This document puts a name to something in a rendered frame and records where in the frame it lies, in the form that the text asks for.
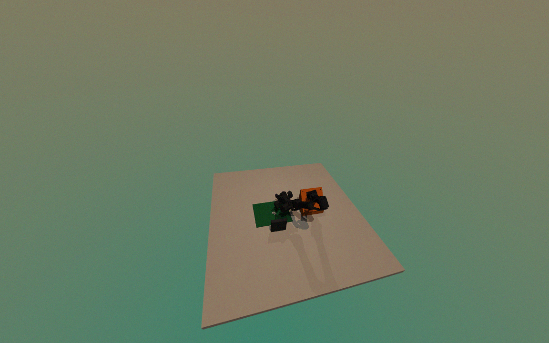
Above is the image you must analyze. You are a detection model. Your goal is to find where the green circuit board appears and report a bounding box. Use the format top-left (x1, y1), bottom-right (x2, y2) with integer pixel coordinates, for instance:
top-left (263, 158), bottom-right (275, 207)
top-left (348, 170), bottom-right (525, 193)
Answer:
top-left (253, 201), bottom-right (293, 228)

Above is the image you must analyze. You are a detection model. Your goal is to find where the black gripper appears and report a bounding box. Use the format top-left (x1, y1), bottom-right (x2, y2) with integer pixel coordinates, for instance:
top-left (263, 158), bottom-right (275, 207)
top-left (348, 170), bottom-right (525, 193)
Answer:
top-left (274, 191), bottom-right (293, 209)

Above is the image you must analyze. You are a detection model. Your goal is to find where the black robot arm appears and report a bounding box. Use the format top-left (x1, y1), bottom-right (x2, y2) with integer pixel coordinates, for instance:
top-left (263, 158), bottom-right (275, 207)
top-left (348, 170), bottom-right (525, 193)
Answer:
top-left (279, 190), bottom-right (329, 213)

